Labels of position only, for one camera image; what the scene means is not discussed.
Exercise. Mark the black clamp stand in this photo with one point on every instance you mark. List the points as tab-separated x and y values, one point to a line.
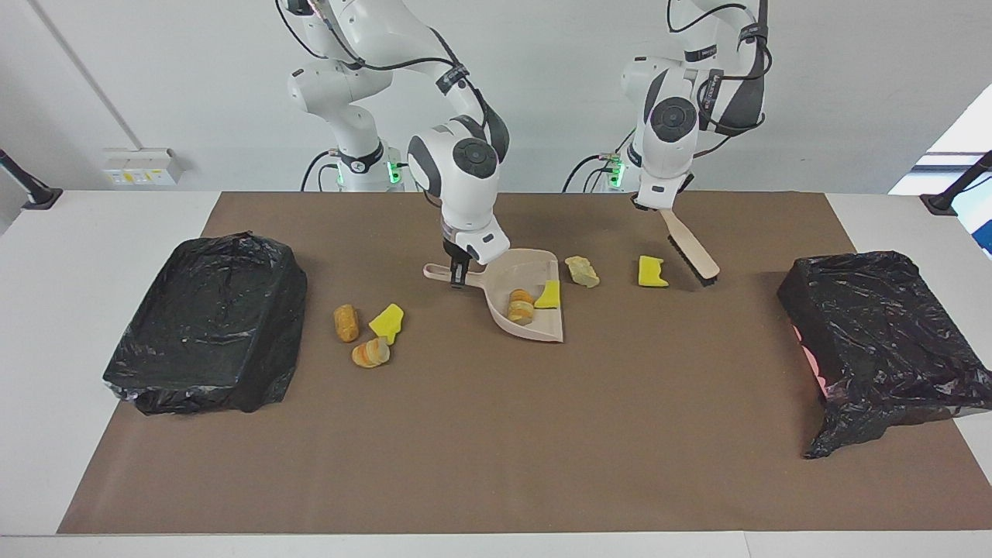
942	203
39	198

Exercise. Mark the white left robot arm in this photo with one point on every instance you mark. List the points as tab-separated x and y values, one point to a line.
666	167

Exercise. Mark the orange striped bread piece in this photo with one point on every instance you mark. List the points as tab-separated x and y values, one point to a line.
371	353
521	306

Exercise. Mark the pink bin with black bag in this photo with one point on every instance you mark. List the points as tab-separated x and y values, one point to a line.
883	333

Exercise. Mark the bin lined with black bag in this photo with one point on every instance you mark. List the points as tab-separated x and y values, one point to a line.
209	325

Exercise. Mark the beige hand brush black bristles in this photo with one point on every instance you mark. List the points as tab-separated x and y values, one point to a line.
690	244

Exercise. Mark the beige plastic dustpan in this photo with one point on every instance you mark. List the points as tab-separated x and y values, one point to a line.
511	267

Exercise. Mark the brown fried bread roll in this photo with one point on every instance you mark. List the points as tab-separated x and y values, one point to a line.
346	323

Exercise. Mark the white wall socket box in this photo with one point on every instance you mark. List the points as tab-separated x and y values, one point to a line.
143	167

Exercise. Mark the yellow notched sponge piece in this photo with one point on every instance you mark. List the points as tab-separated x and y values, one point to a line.
652	273

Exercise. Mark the pale crusty bread piece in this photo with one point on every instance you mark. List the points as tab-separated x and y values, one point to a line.
582	271

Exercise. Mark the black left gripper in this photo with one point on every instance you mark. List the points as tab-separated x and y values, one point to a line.
647	204

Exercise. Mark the yellow wedge sponge piece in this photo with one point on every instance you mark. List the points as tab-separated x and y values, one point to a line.
549	297

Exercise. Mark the brown paper table mat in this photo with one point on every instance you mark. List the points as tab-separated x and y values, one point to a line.
496	488

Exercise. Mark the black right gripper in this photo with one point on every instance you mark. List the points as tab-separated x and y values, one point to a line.
459	256

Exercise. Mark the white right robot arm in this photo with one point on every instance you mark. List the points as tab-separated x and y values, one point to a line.
465	194

